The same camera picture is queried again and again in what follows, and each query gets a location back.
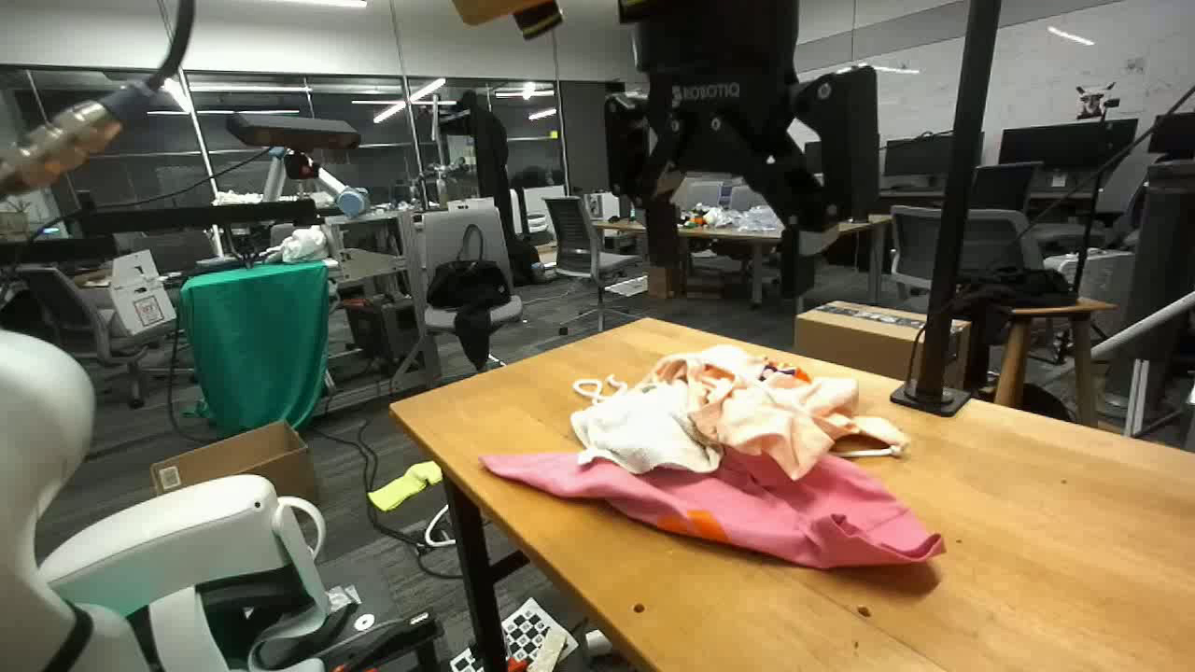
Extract green cloth cover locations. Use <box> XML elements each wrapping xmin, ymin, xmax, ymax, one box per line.
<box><xmin>175</xmin><ymin>259</ymin><xmax>338</xmax><ymax>435</ymax></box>

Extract black cloth bundle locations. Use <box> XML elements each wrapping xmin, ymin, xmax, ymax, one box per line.
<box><xmin>964</xmin><ymin>265</ymin><xmax>1081</xmax><ymax>313</ymax></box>

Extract checkerboard calibration board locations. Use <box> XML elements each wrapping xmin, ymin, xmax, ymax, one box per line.
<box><xmin>450</xmin><ymin>595</ymin><xmax>583</xmax><ymax>672</ymax></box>

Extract grey mesh office chair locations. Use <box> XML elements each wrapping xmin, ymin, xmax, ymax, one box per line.
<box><xmin>890</xmin><ymin>201</ymin><xmax>1051</xmax><ymax>302</ymax></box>

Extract white metal rail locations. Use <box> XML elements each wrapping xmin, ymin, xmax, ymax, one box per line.
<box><xmin>1092</xmin><ymin>286</ymin><xmax>1195</xmax><ymax>439</ymax></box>

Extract white printed box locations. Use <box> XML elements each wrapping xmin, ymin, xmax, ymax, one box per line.
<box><xmin>104</xmin><ymin>245</ymin><xmax>180</xmax><ymax>339</ymax></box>

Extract black lamp head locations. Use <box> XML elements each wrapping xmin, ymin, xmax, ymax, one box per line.
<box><xmin>228</xmin><ymin>108</ymin><xmax>366</xmax><ymax>161</ymax></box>

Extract pink shirt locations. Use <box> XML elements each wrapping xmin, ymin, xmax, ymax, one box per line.
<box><xmin>477</xmin><ymin>444</ymin><xmax>948</xmax><ymax>576</ymax></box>

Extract black bag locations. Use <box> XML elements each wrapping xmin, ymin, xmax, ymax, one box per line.
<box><xmin>427</xmin><ymin>259</ymin><xmax>514</xmax><ymax>372</ymax></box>

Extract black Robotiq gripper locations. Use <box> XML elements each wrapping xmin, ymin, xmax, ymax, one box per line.
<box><xmin>607</xmin><ymin>0</ymin><xmax>882</xmax><ymax>313</ymax></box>

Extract black stand pole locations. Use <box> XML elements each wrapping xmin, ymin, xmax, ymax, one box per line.
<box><xmin>890</xmin><ymin>0</ymin><xmax>1004</xmax><ymax>420</ymax></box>

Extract yellow green foam piece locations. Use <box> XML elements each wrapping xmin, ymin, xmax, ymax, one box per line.
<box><xmin>366</xmin><ymin>460</ymin><xmax>450</xmax><ymax>514</ymax></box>

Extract dark grey cylinder bin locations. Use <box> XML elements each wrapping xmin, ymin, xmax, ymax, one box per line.
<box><xmin>1124</xmin><ymin>161</ymin><xmax>1195</xmax><ymax>427</ymax></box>

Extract small open cardboard box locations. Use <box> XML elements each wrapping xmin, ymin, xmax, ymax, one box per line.
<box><xmin>147</xmin><ymin>420</ymin><xmax>321</xmax><ymax>500</ymax></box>

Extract wooden stool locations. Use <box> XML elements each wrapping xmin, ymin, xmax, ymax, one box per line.
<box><xmin>990</xmin><ymin>293</ymin><xmax>1117</xmax><ymax>427</ymax></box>

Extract peach printed shirt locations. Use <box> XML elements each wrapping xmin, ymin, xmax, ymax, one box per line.
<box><xmin>649</xmin><ymin>342</ymin><xmax>916</xmax><ymax>485</ymax></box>

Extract cardboard box with black tape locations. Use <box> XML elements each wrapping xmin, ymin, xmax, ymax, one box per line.
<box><xmin>797</xmin><ymin>293</ymin><xmax>975</xmax><ymax>383</ymax></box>

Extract wooden office desk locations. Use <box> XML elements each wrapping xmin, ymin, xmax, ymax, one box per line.
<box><xmin>676</xmin><ymin>214</ymin><xmax>902</xmax><ymax>308</ymax></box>

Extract computer monitor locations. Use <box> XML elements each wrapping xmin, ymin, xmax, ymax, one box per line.
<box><xmin>882</xmin><ymin>130</ymin><xmax>964</xmax><ymax>190</ymax></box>
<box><xmin>1150</xmin><ymin>108</ymin><xmax>1195</xmax><ymax>161</ymax></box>
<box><xmin>996</xmin><ymin>114</ymin><xmax>1141</xmax><ymax>190</ymax></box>

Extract white towel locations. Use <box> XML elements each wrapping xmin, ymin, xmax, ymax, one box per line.
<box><xmin>567</xmin><ymin>375</ymin><xmax>726</xmax><ymax>476</ymax></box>

